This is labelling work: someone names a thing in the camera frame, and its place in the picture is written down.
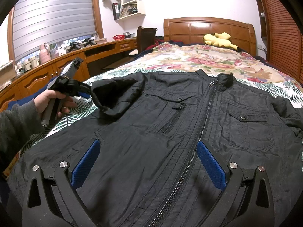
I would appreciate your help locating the dark wooden chair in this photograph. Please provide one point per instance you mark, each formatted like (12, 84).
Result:
(145, 37)

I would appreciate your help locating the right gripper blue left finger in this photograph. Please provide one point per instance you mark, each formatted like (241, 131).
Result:
(70, 176)

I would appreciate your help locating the black binder on shelf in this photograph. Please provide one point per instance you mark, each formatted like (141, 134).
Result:
(116, 10)

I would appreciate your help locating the wooden curved desk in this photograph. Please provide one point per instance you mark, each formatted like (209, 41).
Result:
(96, 60)

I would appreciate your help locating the white wall shelf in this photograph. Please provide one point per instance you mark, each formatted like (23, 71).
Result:
(130, 10)

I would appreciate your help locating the floral and leaf bedspread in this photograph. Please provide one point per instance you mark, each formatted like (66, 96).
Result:
(177, 59)

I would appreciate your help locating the black zip jacket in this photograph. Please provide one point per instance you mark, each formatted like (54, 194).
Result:
(148, 125)

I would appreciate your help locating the brown louvered wardrobe door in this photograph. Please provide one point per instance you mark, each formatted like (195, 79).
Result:
(282, 38)

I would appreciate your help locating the red basket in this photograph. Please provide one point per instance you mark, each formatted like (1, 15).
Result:
(119, 37)

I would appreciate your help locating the wooden bed headboard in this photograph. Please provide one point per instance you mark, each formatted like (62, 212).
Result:
(192, 30)

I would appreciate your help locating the folded navy blue garment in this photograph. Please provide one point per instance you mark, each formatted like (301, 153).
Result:
(28, 99)

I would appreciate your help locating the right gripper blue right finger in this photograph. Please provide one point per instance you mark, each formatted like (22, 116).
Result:
(223, 177)

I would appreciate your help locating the black gripper stand right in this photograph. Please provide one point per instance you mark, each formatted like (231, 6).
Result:
(88, 42)

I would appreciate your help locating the pink bottle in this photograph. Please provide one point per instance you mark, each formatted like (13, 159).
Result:
(44, 55)

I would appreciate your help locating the yellow plush toy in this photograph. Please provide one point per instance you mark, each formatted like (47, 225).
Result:
(219, 40)

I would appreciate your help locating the black gripper stand left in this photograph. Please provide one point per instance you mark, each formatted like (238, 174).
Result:
(73, 46)

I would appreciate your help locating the left forearm grey sleeve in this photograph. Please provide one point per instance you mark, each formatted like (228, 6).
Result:
(17, 126)

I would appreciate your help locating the grey window blind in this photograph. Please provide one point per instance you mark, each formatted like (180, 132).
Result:
(38, 22)

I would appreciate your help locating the black gripper stand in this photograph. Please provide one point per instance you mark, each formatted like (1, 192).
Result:
(73, 46)
(88, 42)

